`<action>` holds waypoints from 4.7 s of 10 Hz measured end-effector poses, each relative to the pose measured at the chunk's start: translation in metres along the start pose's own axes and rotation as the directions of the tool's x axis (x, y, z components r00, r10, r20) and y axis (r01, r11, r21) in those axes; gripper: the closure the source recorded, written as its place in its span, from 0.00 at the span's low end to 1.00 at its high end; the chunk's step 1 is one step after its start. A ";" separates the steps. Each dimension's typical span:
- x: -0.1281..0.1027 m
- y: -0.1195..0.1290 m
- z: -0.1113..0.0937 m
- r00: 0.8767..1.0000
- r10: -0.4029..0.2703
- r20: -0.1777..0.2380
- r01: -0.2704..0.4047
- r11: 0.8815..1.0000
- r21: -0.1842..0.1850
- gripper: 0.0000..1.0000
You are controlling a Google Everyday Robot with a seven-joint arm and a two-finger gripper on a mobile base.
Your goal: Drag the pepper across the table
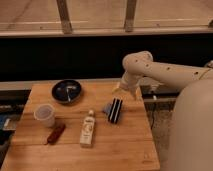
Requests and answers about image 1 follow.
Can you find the white lotion bottle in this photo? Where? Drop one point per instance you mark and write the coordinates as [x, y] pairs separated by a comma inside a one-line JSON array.
[[87, 129]]

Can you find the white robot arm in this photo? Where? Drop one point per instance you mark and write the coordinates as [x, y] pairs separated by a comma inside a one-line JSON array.
[[191, 132]]

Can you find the dark round plate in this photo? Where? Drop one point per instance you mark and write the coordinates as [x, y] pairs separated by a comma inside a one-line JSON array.
[[66, 91]]

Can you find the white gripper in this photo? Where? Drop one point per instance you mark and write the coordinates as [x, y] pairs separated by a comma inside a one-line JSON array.
[[129, 82]]

